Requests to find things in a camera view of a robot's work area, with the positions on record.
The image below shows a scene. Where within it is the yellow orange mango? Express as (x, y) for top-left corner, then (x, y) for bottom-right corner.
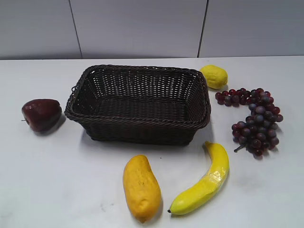
(123, 155), (162, 223)

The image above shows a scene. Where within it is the dark brown wicker basket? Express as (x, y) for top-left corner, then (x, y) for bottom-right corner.
(64, 65), (211, 145)

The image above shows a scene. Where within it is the yellow lemon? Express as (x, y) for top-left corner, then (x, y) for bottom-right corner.
(200, 65), (228, 89)

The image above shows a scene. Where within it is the yellow banana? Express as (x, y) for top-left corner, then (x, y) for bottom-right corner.
(168, 141), (229, 216)

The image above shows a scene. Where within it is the purple grape bunch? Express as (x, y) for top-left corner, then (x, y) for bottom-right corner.
(215, 88), (284, 157)

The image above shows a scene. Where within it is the dark red apple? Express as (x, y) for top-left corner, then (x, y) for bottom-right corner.
(21, 99), (62, 133)

